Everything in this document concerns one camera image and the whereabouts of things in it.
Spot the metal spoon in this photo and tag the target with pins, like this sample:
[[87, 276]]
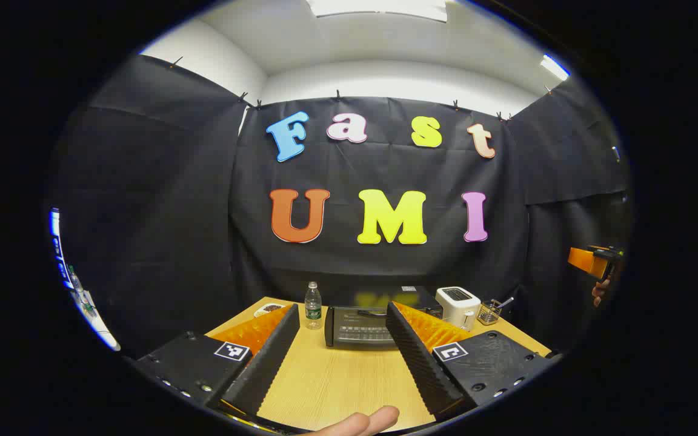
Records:
[[505, 301]]

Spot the clear plastic water bottle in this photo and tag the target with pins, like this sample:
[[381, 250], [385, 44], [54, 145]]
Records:
[[313, 309]]

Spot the small ceiling light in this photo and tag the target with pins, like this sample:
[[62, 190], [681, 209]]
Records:
[[555, 66]]

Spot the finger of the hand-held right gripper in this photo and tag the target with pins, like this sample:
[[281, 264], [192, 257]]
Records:
[[582, 260]]

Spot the black electric oven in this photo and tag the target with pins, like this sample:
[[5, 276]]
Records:
[[361, 327]]

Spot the black backdrop cloth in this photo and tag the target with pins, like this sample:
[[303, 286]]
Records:
[[173, 212]]

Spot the white divided snack plate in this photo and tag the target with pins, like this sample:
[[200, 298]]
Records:
[[269, 309]]

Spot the large ceiling light panel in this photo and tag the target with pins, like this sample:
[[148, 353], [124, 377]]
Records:
[[379, 8]]

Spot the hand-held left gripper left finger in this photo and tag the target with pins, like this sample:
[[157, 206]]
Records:
[[270, 357]]

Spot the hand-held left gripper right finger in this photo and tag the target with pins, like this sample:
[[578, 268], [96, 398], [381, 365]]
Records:
[[418, 357]]

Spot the white toaster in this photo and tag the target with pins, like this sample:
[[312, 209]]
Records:
[[457, 306]]

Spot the row of black cloth clips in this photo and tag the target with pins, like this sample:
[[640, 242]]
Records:
[[337, 95]]

